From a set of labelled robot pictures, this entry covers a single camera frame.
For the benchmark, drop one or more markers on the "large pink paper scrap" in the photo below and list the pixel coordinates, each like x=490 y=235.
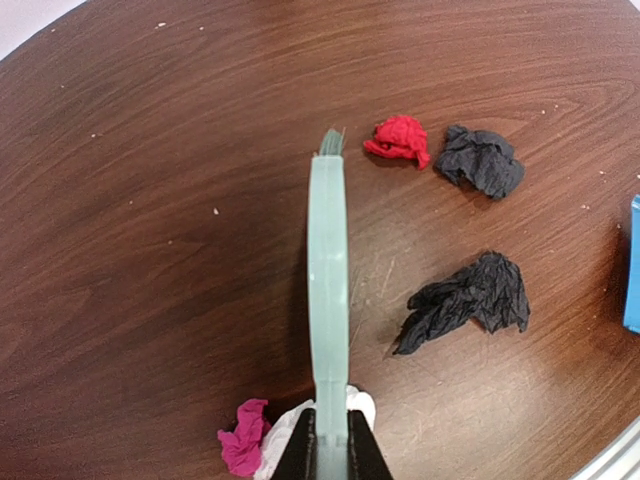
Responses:
x=241 y=447

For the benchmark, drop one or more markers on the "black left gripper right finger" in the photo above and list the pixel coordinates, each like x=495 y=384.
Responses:
x=365 y=458

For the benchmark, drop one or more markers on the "black crumpled paper scrap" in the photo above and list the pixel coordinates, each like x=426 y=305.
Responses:
x=490 y=291

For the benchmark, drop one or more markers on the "blue plastic dustpan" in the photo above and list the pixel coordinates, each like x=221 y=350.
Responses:
x=631 y=318

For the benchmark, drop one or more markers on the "small red paper scrap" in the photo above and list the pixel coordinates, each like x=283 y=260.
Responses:
x=400 y=137

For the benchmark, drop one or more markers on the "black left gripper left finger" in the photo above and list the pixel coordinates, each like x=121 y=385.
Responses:
x=298 y=461

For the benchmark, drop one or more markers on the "long black paper scrap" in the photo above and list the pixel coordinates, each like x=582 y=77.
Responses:
x=483 y=158

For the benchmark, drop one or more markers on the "mint green hand brush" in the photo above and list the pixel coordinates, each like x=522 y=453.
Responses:
x=328 y=289

